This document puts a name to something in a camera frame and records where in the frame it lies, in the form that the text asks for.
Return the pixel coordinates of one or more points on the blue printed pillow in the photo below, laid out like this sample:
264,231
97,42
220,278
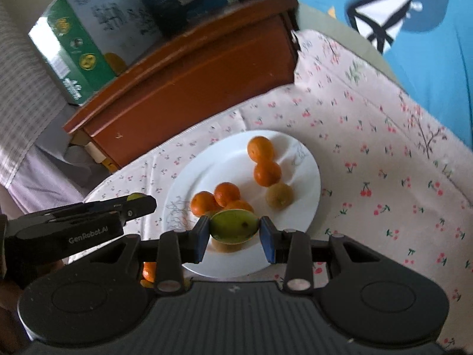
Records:
443,63

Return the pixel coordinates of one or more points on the cherry print tablecloth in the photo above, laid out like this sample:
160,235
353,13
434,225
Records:
369,192

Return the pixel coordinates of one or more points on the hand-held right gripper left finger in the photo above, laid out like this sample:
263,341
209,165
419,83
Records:
202,238

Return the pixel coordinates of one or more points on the small orange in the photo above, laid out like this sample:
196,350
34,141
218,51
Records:
203,204
240,205
260,148
149,271
266,173
227,193

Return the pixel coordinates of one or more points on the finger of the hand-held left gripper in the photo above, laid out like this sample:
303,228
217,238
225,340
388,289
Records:
140,207

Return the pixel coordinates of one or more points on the small green jujube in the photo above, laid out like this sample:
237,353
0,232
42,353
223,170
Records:
135,196

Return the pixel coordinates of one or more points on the grey-green bed sheet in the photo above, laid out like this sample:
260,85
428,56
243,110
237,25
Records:
332,26

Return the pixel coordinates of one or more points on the brown kiwi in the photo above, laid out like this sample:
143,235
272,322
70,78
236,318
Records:
279,195

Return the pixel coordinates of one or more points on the white plate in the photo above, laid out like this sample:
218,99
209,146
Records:
229,155

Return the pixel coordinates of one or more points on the large oval green jujube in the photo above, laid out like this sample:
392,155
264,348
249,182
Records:
232,225

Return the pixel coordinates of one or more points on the green and white carton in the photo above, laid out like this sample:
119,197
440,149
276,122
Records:
74,55

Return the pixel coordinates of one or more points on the brown wooden nightstand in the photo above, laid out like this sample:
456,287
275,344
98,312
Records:
184,92

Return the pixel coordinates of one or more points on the grey checked cloth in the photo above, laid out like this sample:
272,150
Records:
26,100

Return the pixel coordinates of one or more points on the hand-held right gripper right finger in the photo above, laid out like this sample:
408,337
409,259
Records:
266,238

